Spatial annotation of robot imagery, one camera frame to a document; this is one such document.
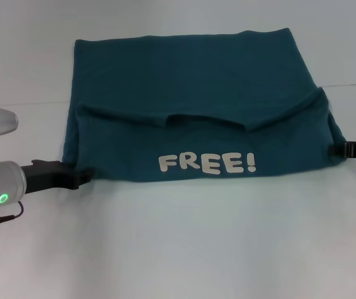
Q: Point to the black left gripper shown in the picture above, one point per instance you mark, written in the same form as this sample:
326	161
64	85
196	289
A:
47	177

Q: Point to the blue teal shirt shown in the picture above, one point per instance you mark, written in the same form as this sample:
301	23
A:
203	109

